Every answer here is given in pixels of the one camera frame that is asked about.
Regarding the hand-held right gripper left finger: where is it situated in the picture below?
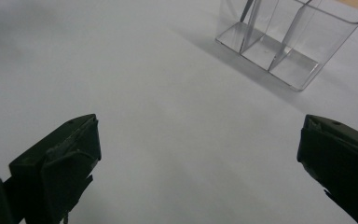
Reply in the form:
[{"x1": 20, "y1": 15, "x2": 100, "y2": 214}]
[{"x1": 8, "y1": 113, "x2": 103, "y2": 224}]

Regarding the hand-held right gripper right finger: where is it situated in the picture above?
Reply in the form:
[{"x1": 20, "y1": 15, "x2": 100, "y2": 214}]
[{"x1": 296, "y1": 114, "x2": 358, "y2": 224}]

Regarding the clear acrylic organizer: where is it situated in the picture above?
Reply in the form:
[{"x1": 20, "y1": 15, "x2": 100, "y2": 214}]
[{"x1": 214, "y1": 0, "x2": 358, "y2": 92}]

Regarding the white table sheet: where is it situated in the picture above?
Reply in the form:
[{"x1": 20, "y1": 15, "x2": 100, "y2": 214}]
[{"x1": 0, "y1": 0, "x2": 358, "y2": 224}]

